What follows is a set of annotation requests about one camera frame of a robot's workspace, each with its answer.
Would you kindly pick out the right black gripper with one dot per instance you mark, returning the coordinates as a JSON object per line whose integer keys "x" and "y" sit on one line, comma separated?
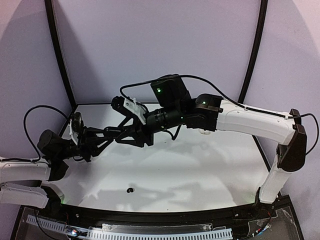
{"x": 143, "y": 133}

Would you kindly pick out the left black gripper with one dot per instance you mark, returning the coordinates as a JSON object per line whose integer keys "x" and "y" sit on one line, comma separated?
{"x": 81, "y": 141}

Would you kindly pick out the black earbud front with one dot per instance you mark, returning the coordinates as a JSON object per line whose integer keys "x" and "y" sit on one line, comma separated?
{"x": 130, "y": 190}

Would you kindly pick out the white earbud charging case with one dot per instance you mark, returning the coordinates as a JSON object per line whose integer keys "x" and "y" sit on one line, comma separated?
{"x": 204, "y": 132}

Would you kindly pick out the black earbud charging case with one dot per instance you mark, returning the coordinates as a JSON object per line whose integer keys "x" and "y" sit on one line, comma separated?
{"x": 113, "y": 132}

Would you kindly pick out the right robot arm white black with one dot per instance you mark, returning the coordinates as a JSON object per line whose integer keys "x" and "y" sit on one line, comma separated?
{"x": 217, "y": 112}

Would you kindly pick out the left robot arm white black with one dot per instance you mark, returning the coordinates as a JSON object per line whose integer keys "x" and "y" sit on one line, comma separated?
{"x": 50, "y": 167}

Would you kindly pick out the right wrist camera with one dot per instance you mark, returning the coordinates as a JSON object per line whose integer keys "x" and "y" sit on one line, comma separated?
{"x": 131, "y": 109}

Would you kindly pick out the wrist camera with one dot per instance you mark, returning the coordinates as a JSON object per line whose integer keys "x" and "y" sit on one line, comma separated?
{"x": 131, "y": 109}
{"x": 75, "y": 127}

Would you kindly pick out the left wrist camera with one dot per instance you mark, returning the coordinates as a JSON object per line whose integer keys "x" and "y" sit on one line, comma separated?
{"x": 75, "y": 127}

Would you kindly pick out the white slotted cable duct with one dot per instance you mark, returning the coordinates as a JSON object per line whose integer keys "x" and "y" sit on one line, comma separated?
{"x": 133, "y": 232}

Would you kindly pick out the left black frame post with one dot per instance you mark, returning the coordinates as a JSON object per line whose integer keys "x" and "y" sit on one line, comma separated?
{"x": 52, "y": 24}

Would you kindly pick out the black frame post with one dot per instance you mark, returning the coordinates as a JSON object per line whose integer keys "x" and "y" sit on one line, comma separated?
{"x": 52, "y": 24}
{"x": 254, "y": 51}

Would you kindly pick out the black front aluminium rail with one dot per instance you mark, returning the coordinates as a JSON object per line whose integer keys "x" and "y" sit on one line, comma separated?
{"x": 229, "y": 215}

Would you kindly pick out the right black frame post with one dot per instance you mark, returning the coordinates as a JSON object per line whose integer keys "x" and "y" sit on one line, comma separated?
{"x": 254, "y": 51}

